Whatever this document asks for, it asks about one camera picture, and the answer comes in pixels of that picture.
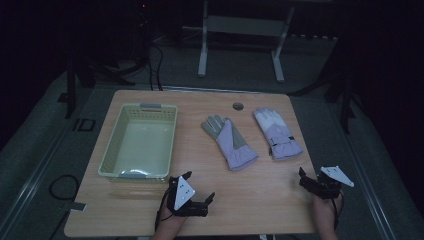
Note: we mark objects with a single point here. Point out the black tripod stand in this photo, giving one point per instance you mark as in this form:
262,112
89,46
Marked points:
346,100

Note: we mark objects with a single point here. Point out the purple and white glove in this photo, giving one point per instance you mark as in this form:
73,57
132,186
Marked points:
278,136

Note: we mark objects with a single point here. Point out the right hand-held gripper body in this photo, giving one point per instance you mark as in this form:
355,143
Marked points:
328,186

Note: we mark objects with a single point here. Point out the person's left hand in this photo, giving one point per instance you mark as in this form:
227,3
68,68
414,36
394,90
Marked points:
170,227

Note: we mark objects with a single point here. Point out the person's right hand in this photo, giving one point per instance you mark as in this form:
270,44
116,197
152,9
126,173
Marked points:
321,213

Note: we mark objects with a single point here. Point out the light green plastic basket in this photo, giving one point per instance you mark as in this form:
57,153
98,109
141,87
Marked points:
141,146

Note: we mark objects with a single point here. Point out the black stand with spread legs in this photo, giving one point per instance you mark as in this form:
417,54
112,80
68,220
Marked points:
70,90

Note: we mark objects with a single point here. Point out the purple glove with grey palm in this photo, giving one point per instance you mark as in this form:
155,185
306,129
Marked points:
230,143

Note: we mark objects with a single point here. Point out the white metal stand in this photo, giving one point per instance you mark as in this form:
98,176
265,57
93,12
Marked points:
245,26

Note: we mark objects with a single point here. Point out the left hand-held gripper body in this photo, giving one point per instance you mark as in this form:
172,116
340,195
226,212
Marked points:
182,193

